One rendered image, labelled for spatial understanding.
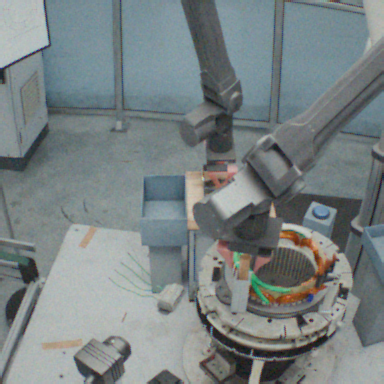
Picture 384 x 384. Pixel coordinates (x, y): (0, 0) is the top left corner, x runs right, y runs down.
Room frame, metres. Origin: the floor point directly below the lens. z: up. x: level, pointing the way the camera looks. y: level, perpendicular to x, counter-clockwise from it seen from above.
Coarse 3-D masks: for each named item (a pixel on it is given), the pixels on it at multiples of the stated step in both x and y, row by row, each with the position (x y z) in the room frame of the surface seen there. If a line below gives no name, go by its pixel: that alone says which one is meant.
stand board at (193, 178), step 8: (192, 176) 1.09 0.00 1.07; (200, 176) 1.09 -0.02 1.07; (208, 176) 1.09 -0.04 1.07; (216, 176) 1.09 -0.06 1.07; (224, 176) 1.09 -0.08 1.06; (192, 184) 1.05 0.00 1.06; (200, 184) 1.05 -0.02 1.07; (192, 192) 1.02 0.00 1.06; (200, 192) 1.02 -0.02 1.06; (192, 200) 0.99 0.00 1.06; (272, 208) 0.97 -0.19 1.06; (192, 216) 0.94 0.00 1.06; (272, 216) 0.94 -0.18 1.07; (192, 224) 0.92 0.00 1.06
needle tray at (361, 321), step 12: (372, 228) 0.89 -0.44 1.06; (360, 240) 0.89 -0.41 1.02; (372, 240) 0.89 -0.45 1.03; (372, 252) 0.82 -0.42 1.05; (372, 276) 0.81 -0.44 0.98; (372, 288) 0.79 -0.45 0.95; (360, 300) 0.82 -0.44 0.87; (372, 300) 0.77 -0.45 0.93; (360, 312) 0.80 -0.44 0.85; (372, 312) 0.75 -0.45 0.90; (360, 324) 0.78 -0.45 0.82; (372, 324) 0.73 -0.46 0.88; (360, 336) 0.76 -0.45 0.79; (372, 336) 0.73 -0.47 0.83
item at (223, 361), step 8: (216, 352) 0.68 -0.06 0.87; (224, 352) 0.68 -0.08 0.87; (216, 360) 0.68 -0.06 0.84; (224, 360) 0.66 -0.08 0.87; (232, 360) 0.66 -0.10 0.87; (208, 368) 0.66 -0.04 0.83; (216, 368) 0.66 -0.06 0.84; (224, 368) 0.65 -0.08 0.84; (232, 368) 0.65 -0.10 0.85; (216, 376) 0.64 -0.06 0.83; (224, 376) 0.63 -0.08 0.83
